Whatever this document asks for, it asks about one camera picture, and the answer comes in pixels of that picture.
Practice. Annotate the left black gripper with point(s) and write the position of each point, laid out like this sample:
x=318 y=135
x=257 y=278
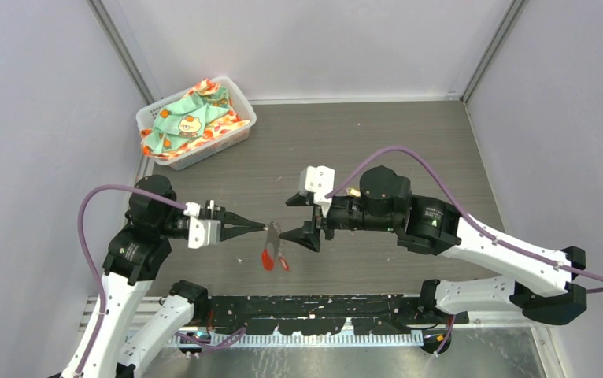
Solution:
x=226 y=229

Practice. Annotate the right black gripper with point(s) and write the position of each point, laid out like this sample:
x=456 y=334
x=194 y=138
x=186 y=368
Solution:
x=307 y=235

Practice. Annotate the key with red tag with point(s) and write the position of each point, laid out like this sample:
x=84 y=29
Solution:
x=283 y=262

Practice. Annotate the red keyring with metal chain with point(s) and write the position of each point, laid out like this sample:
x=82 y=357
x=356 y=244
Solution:
x=272 y=247

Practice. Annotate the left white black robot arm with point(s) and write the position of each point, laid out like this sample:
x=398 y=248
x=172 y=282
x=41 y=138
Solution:
x=133 y=259

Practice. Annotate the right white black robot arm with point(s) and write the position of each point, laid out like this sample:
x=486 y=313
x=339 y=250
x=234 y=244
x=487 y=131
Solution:
x=536 y=281

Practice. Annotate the key with yellow tag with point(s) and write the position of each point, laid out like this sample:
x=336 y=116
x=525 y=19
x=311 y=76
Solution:
x=353 y=192

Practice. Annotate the white plastic basket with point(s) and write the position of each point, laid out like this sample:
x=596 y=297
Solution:
x=239 y=104

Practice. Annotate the colourful patterned cloth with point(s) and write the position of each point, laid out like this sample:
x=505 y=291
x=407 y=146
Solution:
x=197 y=117

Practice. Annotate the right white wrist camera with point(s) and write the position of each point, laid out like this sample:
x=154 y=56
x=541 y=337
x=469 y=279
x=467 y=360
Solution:
x=319 y=182

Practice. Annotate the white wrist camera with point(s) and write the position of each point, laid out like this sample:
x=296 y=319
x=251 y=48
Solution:
x=207 y=210
x=319 y=182

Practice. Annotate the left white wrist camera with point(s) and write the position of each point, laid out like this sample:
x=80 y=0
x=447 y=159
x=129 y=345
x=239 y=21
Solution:
x=207 y=210

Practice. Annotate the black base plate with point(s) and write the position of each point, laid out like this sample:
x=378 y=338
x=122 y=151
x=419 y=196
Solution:
x=386 y=314

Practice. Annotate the aluminium front rail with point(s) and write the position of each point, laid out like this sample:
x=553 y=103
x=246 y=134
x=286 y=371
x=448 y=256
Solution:
x=343 y=333

